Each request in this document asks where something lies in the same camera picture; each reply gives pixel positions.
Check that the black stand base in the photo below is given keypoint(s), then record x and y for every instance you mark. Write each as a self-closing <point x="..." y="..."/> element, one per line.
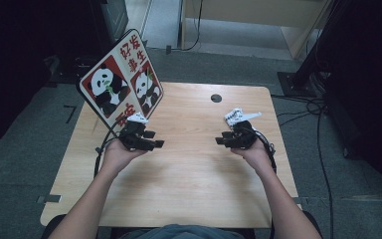
<point x="66" y="74"/>

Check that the grey floor tape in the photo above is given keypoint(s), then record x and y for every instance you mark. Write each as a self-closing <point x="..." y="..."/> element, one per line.
<point x="51" y="198"/>

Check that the person's left hand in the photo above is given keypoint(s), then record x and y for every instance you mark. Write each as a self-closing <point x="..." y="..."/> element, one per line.
<point x="116" y="157"/>

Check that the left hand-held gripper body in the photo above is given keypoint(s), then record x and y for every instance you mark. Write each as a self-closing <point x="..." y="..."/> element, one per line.
<point x="131" y="137"/>

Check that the person's right hand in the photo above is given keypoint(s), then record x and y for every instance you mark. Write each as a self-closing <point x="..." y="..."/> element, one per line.
<point x="257" y="157"/>

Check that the black table grommet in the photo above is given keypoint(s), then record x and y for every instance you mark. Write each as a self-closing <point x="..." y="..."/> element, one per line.
<point x="216" y="98"/>

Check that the panda print board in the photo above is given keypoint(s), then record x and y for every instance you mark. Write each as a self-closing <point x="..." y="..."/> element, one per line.
<point x="126" y="73"/>

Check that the white patterned cloth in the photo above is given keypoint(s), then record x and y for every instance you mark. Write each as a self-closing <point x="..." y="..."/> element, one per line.
<point x="232" y="117"/>

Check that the black metal stand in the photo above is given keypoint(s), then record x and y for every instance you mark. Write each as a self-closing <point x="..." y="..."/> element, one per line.
<point x="291" y="86"/>

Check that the black cabinet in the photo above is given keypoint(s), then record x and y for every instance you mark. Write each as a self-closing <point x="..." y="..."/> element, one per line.
<point x="112" y="20"/>

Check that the light wooden furniture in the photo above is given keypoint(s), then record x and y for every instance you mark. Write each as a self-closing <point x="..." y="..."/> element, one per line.
<point x="245" y="10"/>

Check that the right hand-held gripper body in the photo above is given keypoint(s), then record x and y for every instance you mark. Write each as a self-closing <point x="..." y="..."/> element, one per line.
<point x="245" y="136"/>

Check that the person's blue-grey shirt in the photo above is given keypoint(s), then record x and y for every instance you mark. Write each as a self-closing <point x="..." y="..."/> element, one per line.
<point x="182" y="232"/>

